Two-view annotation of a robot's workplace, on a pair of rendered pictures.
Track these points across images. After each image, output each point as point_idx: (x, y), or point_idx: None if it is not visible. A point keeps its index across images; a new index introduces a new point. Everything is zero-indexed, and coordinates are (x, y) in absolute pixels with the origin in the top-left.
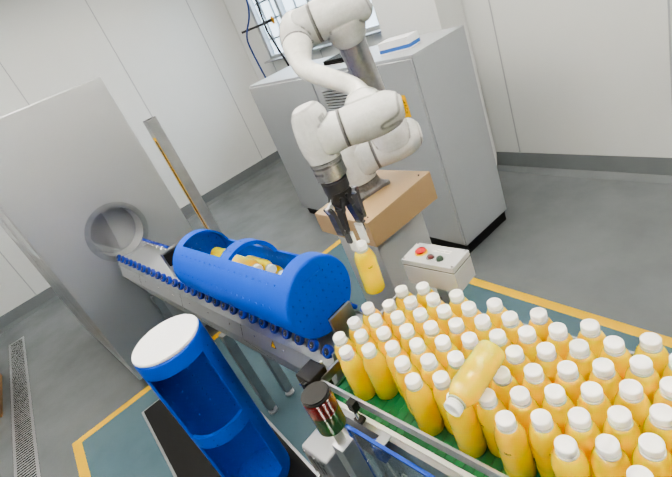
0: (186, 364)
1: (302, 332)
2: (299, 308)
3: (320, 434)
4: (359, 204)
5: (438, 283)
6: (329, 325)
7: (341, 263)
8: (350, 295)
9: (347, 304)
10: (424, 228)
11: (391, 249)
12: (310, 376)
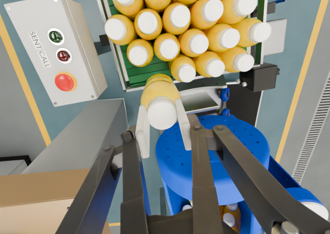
0: (292, 189)
1: (242, 121)
2: (245, 138)
3: (268, 46)
4: (97, 189)
5: (88, 38)
6: (203, 118)
7: (160, 158)
8: (165, 130)
9: (187, 111)
10: (30, 166)
11: (76, 167)
12: (271, 70)
